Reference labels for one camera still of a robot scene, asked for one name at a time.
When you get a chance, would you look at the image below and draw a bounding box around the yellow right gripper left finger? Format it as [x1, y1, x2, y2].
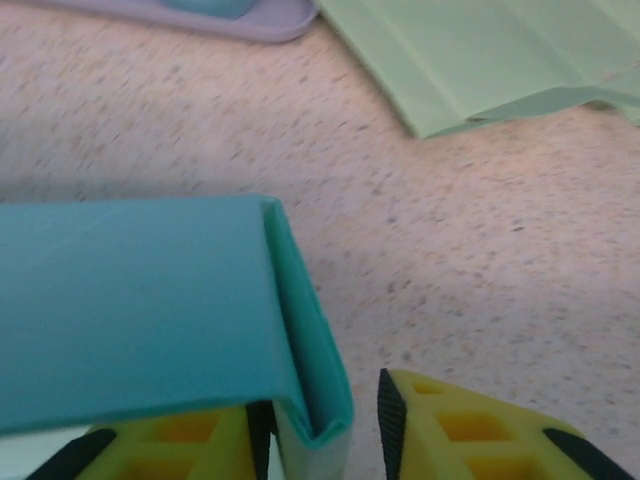
[29, 399, 279, 480]

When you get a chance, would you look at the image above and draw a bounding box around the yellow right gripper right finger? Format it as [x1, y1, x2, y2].
[377, 368, 636, 480]

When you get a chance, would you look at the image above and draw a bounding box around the light blue paper box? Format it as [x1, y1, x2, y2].
[0, 194, 356, 480]

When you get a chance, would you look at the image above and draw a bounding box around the light green paper box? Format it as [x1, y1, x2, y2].
[317, 0, 640, 140]

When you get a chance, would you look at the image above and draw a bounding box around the lavender tray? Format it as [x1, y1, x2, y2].
[29, 0, 319, 44]

